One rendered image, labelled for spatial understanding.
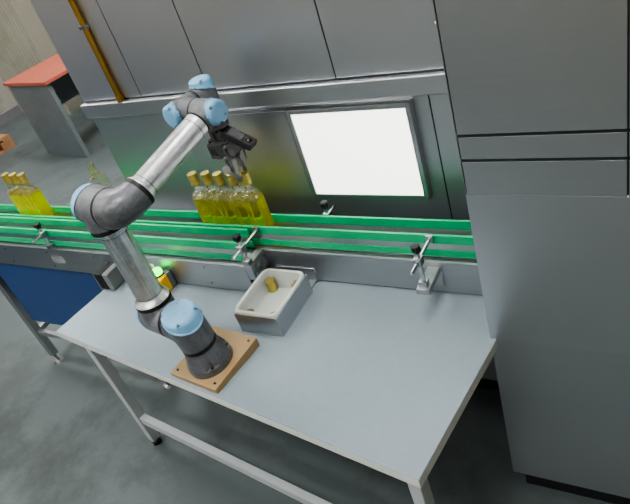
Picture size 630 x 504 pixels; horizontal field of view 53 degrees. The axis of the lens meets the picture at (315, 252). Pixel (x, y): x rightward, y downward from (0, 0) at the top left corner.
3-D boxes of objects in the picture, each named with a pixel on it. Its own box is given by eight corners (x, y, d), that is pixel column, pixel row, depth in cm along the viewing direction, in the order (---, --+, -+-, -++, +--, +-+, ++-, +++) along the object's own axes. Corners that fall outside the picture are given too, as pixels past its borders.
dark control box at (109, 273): (128, 278, 259) (118, 262, 254) (115, 291, 253) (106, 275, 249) (114, 276, 263) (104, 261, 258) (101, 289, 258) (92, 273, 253)
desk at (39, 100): (193, 85, 689) (163, 14, 645) (87, 159, 601) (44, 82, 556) (149, 86, 734) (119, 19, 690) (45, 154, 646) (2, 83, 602)
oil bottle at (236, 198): (266, 233, 231) (247, 185, 219) (259, 243, 227) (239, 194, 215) (254, 233, 234) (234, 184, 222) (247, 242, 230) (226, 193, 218)
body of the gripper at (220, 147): (224, 149, 214) (211, 117, 207) (244, 148, 209) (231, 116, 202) (212, 161, 209) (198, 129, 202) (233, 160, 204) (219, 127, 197)
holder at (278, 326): (319, 281, 221) (313, 264, 216) (283, 336, 203) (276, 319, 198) (279, 277, 229) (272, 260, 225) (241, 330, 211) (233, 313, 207)
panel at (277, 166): (432, 194, 202) (412, 97, 183) (429, 200, 200) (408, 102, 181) (214, 191, 247) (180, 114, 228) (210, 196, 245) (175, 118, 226)
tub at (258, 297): (313, 290, 217) (306, 271, 212) (283, 336, 202) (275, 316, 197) (272, 285, 226) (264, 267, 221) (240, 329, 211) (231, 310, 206)
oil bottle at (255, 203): (279, 234, 228) (260, 185, 216) (272, 244, 224) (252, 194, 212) (267, 233, 231) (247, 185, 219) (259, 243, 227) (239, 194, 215)
